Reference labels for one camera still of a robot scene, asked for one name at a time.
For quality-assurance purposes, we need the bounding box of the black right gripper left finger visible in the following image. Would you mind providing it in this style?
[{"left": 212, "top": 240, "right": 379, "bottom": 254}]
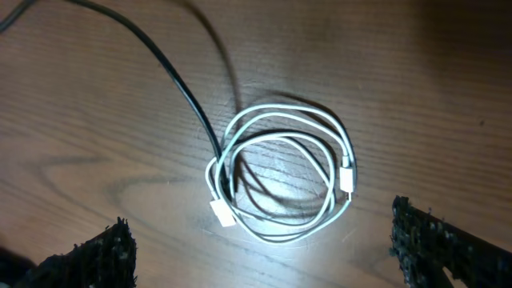
[{"left": 13, "top": 218, "right": 137, "bottom": 288}]

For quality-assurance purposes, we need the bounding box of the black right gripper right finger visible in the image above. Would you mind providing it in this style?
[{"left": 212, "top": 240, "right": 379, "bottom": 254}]
[{"left": 390, "top": 196, "right": 511, "bottom": 288}]

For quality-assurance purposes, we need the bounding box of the white cable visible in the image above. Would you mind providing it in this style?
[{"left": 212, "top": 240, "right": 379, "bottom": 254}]
[{"left": 204, "top": 103, "right": 358, "bottom": 244}]

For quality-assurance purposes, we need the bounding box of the black cable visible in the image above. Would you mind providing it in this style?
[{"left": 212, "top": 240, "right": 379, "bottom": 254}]
[{"left": 0, "top": 0, "right": 241, "bottom": 201}]

